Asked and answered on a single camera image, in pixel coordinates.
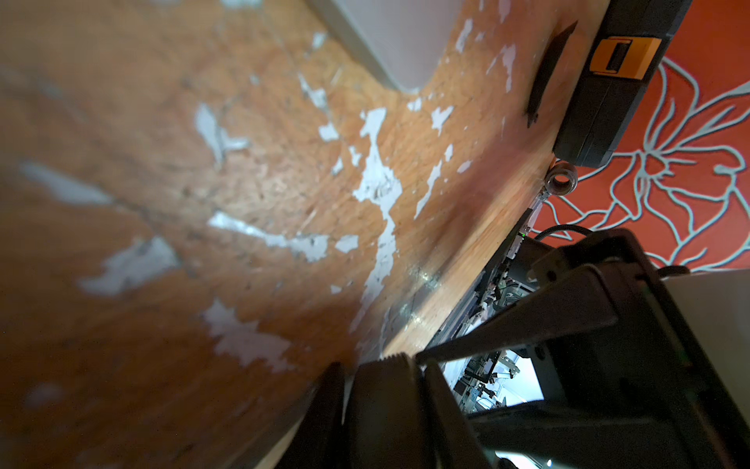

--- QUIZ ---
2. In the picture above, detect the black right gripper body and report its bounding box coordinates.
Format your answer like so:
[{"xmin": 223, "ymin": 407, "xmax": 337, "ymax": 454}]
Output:
[{"xmin": 416, "ymin": 229, "xmax": 749, "ymax": 468}]

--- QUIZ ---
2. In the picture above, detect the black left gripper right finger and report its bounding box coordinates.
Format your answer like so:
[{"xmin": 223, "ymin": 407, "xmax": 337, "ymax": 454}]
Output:
[{"xmin": 424, "ymin": 361, "xmax": 491, "ymax": 468}]

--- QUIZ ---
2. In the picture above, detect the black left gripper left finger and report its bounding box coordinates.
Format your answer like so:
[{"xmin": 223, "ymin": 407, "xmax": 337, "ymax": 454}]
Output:
[{"xmin": 275, "ymin": 363, "xmax": 345, "ymax": 469}]

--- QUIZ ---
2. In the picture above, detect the black mouse battery cover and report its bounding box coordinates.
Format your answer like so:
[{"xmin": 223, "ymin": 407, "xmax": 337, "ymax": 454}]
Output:
[{"xmin": 525, "ymin": 21, "xmax": 578, "ymax": 128}]

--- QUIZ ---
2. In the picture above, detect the silver open laptop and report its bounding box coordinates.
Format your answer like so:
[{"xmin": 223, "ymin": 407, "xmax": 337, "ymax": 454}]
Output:
[{"xmin": 309, "ymin": 0, "xmax": 463, "ymax": 94}]

